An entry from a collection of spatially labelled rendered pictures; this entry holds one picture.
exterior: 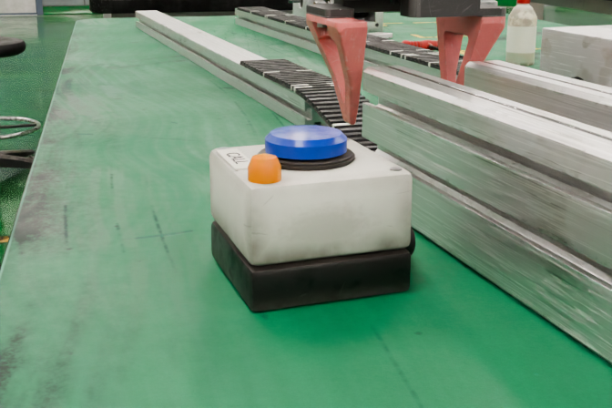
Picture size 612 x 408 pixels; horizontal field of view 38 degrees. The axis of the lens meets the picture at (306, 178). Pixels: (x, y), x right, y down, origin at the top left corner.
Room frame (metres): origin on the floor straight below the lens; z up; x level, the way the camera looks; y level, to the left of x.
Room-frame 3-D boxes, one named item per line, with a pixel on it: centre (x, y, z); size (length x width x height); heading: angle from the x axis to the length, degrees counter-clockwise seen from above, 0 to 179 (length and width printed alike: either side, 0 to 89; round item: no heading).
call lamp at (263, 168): (0.38, 0.02, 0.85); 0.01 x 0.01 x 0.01
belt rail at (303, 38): (1.28, -0.04, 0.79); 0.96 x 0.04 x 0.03; 19
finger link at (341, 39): (0.61, -0.04, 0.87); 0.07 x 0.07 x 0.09; 18
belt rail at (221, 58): (1.22, 0.14, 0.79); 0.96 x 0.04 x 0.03; 19
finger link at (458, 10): (0.63, -0.09, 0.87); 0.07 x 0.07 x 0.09; 18
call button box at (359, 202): (0.42, -0.01, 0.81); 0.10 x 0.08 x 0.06; 109
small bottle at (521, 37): (1.18, -0.28, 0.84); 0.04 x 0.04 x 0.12
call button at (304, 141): (0.42, 0.00, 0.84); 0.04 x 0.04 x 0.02
